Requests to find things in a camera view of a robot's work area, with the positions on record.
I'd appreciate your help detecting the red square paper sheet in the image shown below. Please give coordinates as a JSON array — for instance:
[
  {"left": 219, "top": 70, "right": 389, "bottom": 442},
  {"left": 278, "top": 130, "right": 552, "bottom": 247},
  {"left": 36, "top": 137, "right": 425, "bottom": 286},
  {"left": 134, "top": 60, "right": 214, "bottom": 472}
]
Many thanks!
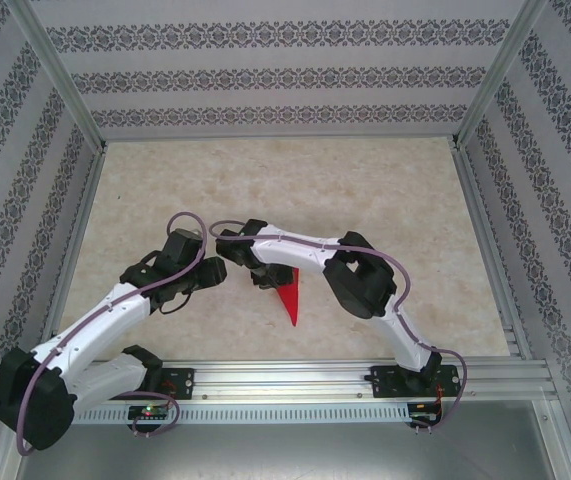
[{"left": 274, "top": 267, "right": 302, "bottom": 328}]

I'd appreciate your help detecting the grey metal sheet panel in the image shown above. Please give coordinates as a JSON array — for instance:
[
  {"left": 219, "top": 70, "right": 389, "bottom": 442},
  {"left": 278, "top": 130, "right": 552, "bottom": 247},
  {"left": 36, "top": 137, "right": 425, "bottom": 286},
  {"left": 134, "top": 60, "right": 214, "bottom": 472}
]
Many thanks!
[{"left": 14, "top": 423, "right": 569, "bottom": 480}]

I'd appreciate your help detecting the left wrist thin black cable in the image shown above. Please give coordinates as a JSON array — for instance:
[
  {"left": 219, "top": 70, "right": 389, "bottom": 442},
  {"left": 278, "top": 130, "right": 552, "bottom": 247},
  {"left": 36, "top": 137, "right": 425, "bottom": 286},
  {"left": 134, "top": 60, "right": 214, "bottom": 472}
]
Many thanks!
[{"left": 157, "top": 294, "right": 192, "bottom": 316}]

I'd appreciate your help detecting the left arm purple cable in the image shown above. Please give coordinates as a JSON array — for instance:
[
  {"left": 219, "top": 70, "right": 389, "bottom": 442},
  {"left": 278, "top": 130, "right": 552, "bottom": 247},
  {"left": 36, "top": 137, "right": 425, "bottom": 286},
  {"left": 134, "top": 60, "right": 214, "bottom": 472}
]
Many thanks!
[{"left": 17, "top": 211, "right": 211, "bottom": 456}]

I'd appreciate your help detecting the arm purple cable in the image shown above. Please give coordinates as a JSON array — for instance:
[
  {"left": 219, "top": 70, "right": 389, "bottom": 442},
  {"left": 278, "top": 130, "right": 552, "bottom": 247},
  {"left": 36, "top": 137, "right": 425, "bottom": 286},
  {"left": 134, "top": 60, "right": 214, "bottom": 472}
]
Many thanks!
[
  {"left": 209, "top": 219, "right": 469, "bottom": 434},
  {"left": 17, "top": 211, "right": 211, "bottom": 456}
]

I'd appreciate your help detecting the aluminium side rail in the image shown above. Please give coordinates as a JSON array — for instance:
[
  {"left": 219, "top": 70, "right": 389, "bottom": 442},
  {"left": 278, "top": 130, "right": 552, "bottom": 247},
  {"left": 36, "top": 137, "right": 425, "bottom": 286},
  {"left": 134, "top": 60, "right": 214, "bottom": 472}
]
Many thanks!
[
  {"left": 34, "top": 144, "right": 108, "bottom": 364},
  {"left": 452, "top": 144, "right": 534, "bottom": 359}
]

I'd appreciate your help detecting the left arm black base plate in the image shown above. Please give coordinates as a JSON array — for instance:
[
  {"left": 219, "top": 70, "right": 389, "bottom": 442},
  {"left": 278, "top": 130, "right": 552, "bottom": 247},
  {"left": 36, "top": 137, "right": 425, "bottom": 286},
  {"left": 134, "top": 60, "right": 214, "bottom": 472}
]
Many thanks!
[{"left": 109, "top": 367, "right": 196, "bottom": 401}]

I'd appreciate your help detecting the aluminium frame crossbeam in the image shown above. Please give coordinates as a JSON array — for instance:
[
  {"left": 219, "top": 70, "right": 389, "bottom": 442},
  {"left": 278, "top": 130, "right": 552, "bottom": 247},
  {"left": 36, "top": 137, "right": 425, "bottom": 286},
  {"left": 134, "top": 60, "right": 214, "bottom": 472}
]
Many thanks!
[{"left": 100, "top": 130, "right": 460, "bottom": 144}]

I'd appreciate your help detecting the aluminium mounting rail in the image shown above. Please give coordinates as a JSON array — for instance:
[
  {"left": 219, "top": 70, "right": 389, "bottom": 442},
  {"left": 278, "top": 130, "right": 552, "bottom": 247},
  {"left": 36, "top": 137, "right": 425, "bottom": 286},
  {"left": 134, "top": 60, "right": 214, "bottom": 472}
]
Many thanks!
[{"left": 12, "top": 358, "right": 559, "bottom": 402}]

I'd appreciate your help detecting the slotted grey cable duct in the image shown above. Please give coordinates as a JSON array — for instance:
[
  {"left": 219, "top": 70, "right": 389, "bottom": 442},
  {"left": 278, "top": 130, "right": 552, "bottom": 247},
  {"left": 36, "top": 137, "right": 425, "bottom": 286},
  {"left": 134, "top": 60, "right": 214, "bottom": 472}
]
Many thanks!
[{"left": 72, "top": 403, "right": 412, "bottom": 424}]

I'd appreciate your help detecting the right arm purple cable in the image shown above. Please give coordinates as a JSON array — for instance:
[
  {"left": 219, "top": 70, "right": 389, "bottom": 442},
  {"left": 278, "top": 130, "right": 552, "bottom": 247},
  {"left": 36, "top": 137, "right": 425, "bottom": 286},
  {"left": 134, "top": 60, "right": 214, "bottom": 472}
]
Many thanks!
[{"left": 209, "top": 219, "right": 469, "bottom": 434}]

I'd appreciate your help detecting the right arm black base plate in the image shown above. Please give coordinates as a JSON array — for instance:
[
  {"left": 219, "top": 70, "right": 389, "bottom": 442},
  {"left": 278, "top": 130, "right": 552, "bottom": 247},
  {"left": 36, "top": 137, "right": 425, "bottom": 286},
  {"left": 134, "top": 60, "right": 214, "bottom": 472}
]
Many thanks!
[{"left": 372, "top": 364, "right": 463, "bottom": 400}]

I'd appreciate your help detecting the aluminium frame post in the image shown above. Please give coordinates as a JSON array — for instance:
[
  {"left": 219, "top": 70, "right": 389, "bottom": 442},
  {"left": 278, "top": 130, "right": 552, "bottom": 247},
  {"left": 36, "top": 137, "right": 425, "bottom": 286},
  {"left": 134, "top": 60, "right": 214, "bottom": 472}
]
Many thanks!
[
  {"left": 452, "top": 0, "right": 551, "bottom": 149},
  {"left": 12, "top": 0, "right": 107, "bottom": 149}
]

